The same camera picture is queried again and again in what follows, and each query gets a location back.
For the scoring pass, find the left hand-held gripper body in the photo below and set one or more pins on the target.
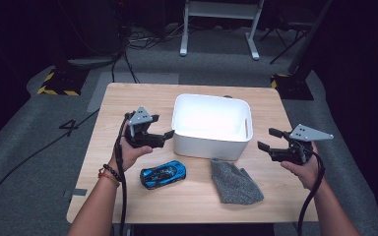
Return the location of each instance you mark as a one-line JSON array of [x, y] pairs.
[[141, 131]]

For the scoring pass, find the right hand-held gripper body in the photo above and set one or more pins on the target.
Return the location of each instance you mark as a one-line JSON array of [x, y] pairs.
[[300, 144]]

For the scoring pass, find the blue toy car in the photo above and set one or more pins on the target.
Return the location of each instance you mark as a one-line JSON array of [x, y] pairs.
[[162, 175]]

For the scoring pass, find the white plastic bin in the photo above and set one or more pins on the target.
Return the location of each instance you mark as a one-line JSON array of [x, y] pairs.
[[210, 144]]

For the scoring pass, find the grey cloth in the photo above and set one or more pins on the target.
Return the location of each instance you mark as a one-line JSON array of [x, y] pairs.
[[234, 185]]

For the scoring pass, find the person's left hand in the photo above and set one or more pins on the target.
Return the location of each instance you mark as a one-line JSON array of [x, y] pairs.
[[131, 157]]

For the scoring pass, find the person's right hand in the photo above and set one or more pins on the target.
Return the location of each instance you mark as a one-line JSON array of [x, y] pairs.
[[303, 173]]

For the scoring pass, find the striped black stand base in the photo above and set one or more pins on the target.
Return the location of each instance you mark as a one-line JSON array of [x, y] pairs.
[[292, 88], [62, 83]]

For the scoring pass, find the black table grommet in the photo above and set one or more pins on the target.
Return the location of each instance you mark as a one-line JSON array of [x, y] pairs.
[[228, 96]]

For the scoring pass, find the grey tape strip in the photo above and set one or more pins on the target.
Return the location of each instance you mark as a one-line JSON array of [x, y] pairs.
[[77, 192]]

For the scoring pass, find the black tripod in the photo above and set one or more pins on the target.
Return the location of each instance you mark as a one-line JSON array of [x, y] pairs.
[[285, 42]]

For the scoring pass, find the grey slanted stand pole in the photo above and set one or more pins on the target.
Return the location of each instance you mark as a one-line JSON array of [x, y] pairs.
[[308, 39]]

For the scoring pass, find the white metal desk frame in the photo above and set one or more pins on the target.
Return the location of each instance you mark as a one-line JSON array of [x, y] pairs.
[[221, 11]]

